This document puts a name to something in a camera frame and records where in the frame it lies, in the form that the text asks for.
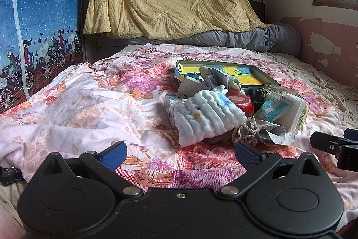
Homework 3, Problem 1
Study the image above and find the red lid tube container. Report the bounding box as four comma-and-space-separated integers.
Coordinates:
226, 92, 255, 116

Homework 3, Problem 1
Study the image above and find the shallow tray with cartoon print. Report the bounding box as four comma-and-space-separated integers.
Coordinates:
173, 59, 280, 89

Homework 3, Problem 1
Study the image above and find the striped pastel cloth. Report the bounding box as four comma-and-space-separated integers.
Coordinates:
214, 68, 245, 94

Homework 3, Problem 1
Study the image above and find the small blue white milk carton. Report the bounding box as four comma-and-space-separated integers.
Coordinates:
164, 93, 186, 130

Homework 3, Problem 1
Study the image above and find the floral pink bed sheet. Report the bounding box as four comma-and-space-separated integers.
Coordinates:
0, 43, 358, 231

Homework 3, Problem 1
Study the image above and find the clear jar of green stars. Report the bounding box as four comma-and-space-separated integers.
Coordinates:
264, 86, 310, 130

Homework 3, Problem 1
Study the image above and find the grey beige sock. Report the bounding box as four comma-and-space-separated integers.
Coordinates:
232, 116, 258, 147

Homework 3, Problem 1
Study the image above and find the grey rolled duvet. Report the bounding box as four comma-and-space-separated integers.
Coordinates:
120, 22, 302, 57

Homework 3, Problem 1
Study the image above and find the grey face mask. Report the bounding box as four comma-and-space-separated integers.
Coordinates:
200, 66, 227, 90

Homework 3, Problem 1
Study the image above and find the blue bicycle print curtain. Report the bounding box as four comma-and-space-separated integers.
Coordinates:
1, 0, 83, 112

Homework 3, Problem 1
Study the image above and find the white quilted baby cloth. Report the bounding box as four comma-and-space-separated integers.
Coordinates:
174, 86, 246, 147

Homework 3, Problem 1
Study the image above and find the black device at bed edge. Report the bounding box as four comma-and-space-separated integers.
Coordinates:
1, 167, 24, 186

